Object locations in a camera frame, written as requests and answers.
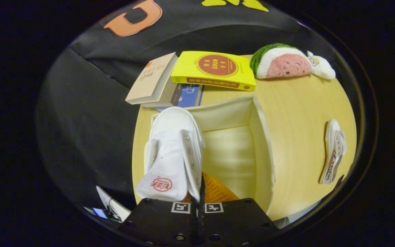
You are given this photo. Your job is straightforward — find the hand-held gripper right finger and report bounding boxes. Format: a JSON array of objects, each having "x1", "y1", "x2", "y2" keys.
[{"x1": 200, "y1": 172, "x2": 281, "y2": 247}]

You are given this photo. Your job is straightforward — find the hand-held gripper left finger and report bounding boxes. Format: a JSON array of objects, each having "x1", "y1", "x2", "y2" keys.
[{"x1": 121, "y1": 173, "x2": 201, "y2": 247}]

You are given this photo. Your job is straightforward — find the beige fabric storage box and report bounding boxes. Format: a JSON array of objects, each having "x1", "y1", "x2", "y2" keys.
[{"x1": 144, "y1": 95, "x2": 276, "y2": 215}]

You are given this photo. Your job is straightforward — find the white canvas shoe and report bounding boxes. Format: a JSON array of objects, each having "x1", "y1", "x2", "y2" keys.
[
  {"x1": 319, "y1": 119, "x2": 348, "y2": 185},
  {"x1": 135, "y1": 106, "x2": 206, "y2": 203}
]

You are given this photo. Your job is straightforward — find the lit screen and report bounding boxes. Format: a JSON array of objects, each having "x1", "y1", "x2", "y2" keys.
[{"x1": 84, "y1": 206, "x2": 108, "y2": 219}]

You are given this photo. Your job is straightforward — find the grey book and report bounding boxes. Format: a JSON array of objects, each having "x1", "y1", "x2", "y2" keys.
[{"x1": 142, "y1": 77, "x2": 185, "y2": 109}]

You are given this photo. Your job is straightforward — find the blue book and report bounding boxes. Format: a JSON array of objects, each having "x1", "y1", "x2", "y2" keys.
[{"x1": 154, "y1": 84, "x2": 204, "y2": 112}]

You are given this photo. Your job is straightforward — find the beige paperback book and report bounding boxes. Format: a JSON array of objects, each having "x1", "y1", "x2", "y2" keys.
[{"x1": 125, "y1": 52, "x2": 179, "y2": 105}]

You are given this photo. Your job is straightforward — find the yellow book with red circle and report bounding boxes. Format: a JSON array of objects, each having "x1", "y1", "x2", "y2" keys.
[{"x1": 170, "y1": 50, "x2": 257, "y2": 92}]

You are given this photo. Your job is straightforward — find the watermelon slice plush toy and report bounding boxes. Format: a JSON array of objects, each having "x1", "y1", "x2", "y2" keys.
[{"x1": 250, "y1": 43, "x2": 313, "y2": 80}]

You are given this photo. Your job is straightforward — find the white plush toy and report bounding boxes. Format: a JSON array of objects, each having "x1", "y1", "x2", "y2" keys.
[{"x1": 307, "y1": 50, "x2": 336, "y2": 80}]

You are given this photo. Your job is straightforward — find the white device with cable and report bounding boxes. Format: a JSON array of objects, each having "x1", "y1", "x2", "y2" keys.
[{"x1": 95, "y1": 185, "x2": 132, "y2": 222}]

